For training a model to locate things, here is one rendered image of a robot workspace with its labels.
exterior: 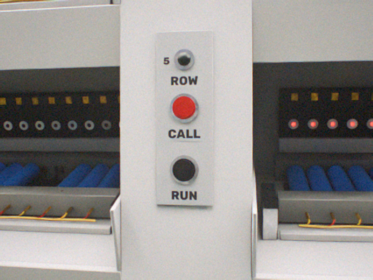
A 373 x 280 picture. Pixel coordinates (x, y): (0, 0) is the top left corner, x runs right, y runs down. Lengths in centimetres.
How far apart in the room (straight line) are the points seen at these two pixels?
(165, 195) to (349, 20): 18
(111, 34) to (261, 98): 23
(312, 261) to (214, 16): 19
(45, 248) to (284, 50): 24
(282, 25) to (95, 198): 21
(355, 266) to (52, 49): 28
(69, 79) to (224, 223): 31
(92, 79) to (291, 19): 29
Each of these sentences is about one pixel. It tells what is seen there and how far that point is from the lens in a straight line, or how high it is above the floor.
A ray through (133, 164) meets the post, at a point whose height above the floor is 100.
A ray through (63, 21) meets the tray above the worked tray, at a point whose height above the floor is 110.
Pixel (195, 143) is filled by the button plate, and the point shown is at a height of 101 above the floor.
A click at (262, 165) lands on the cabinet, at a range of 50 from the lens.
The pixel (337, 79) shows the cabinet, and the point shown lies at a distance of 51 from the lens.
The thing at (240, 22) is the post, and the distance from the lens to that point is 31.
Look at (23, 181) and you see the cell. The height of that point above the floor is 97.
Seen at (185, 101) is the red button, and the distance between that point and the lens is 29.
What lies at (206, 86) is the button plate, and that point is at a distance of 30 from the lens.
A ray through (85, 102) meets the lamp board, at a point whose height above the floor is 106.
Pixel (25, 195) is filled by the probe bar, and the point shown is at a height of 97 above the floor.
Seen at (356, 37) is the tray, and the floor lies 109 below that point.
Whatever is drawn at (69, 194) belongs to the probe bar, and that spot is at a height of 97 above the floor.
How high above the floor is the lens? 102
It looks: level
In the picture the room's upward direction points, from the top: straight up
